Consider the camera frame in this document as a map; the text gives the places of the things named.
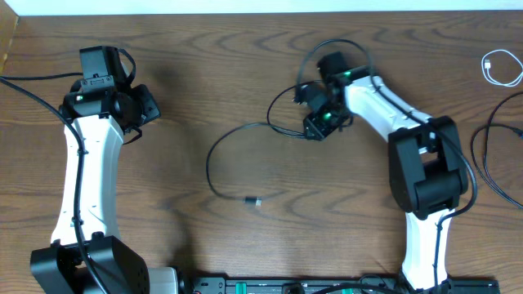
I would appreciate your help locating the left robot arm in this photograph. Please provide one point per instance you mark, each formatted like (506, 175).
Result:
(86, 253)

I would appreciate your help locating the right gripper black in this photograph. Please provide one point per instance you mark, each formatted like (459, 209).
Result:
(319, 130)

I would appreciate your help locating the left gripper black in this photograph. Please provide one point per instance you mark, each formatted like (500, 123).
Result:
(152, 109)

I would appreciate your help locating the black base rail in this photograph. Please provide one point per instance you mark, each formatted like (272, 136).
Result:
(368, 284)

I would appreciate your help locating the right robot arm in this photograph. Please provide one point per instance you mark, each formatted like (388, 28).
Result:
(426, 173)

